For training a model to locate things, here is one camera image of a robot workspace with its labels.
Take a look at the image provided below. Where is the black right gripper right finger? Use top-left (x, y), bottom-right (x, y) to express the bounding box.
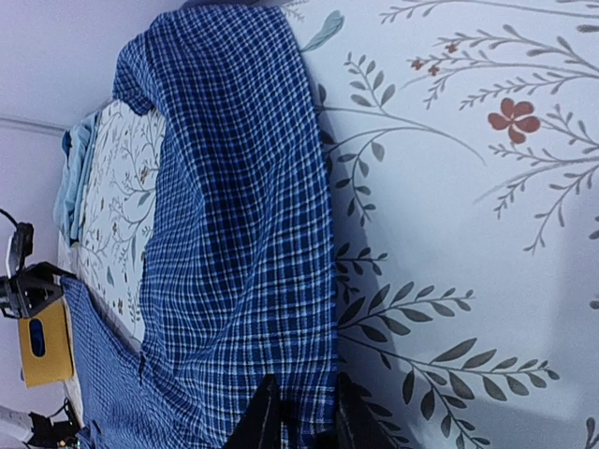
top-left (335, 373), bottom-right (393, 449)

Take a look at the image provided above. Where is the blue checkered shirt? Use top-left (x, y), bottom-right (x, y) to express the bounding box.
top-left (63, 5), bottom-right (337, 448)

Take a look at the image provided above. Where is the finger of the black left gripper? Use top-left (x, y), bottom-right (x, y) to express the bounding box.
top-left (1, 262), bottom-right (75, 319)

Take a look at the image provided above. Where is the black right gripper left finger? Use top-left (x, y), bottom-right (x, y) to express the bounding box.
top-left (224, 374), bottom-right (281, 449)

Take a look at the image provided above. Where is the yellow laundry basket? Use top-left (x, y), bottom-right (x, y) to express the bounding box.
top-left (18, 300), bottom-right (74, 388)

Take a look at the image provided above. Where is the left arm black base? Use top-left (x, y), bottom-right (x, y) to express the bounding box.
top-left (23, 398), bottom-right (80, 448)

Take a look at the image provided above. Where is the light blue t-shirt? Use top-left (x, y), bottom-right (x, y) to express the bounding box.
top-left (52, 111), bottom-right (100, 245)

